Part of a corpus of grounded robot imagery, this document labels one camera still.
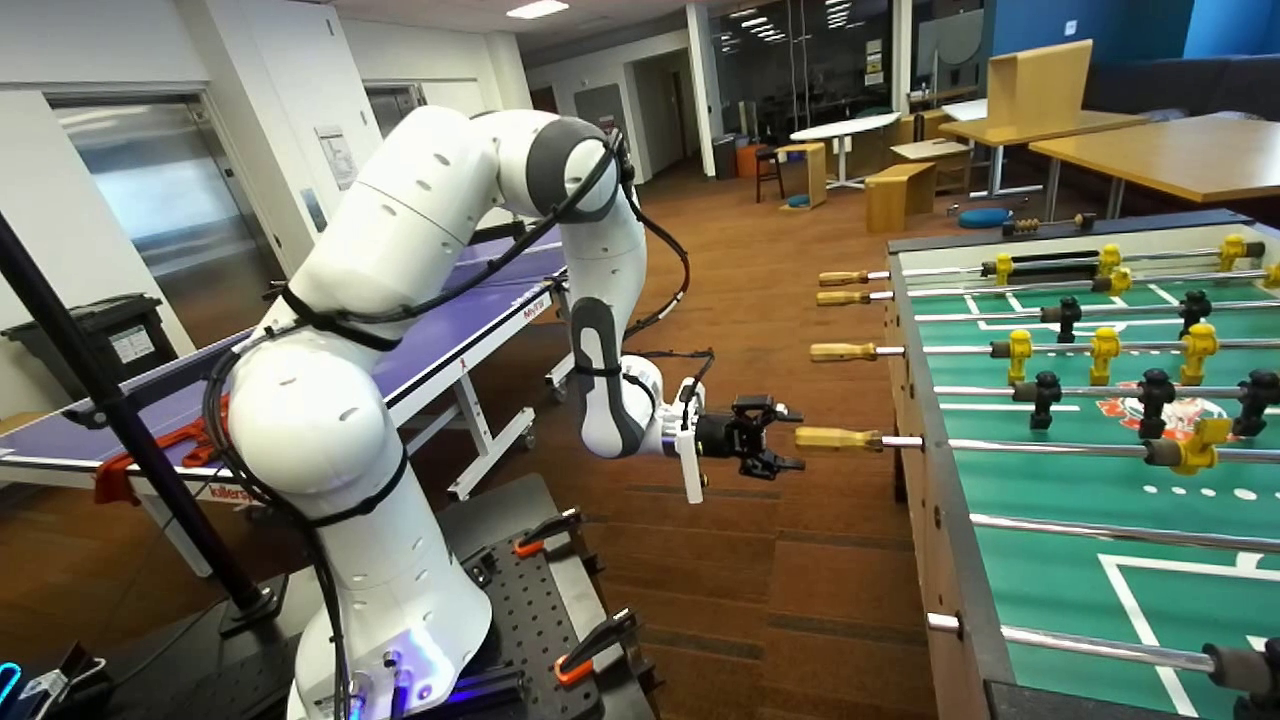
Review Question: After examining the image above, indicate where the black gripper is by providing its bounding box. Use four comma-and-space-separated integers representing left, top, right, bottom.
698, 394, 808, 484

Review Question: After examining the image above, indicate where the white red patterned ball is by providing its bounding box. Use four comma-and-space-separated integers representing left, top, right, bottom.
1096, 394, 1211, 444

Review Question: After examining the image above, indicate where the wooden bench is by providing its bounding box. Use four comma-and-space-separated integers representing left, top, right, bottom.
859, 157, 946, 241

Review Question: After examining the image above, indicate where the round white table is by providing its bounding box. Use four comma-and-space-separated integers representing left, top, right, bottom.
788, 108, 905, 195

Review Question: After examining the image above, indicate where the small wooden table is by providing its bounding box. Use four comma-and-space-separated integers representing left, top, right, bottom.
937, 108, 1158, 205

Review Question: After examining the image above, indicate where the steel door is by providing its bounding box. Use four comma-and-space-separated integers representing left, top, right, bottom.
51, 93, 292, 352

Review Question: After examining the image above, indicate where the black bin with label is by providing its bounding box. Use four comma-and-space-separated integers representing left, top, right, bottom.
24, 293, 184, 405

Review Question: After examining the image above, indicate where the paper poster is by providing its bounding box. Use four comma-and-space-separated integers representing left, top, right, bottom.
312, 123, 365, 194

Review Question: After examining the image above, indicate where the black clip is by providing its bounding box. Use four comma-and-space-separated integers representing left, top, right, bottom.
17, 645, 115, 718

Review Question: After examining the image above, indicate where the metal rod with yellow players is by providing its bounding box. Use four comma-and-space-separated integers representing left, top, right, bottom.
866, 256, 1280, 304
866, 227, 1280, 288
875, 320, 1280, 394
875, 412, 1280, 482

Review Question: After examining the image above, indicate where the black tripod pole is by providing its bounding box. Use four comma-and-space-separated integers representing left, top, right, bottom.
0, 216, 292, 645

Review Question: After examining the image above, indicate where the blue object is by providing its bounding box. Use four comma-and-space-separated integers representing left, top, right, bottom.
958, 200, 1024, 233

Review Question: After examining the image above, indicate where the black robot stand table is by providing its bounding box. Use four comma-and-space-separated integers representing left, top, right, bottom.
0, 471, 664, 720

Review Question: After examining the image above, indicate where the wooden foosball table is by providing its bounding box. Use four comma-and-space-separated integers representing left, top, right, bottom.
884, 216, 1280, 720

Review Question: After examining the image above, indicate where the black orange clamp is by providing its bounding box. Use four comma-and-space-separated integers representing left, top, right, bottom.
553, 609, 642, 697
512, 503, 589, 566

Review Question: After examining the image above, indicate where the large wooden table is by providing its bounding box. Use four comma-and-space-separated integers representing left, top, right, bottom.
1024, 114, 1280, 225

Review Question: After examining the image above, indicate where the wooden stool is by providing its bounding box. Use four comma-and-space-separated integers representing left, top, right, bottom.
774, 135, 831, 212

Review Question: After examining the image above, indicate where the red clamp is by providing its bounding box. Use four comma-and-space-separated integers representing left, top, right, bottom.
93, 416, 223, 509

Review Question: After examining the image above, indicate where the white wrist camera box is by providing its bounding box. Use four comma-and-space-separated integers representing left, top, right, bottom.
670, 376, 713, 512

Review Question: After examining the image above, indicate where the dark sofa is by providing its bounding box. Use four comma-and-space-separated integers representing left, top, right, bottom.
1078, 52, 1280, 123

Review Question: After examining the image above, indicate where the purple white folding table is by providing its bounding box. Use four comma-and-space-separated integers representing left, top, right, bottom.
0, 233, 575, 584

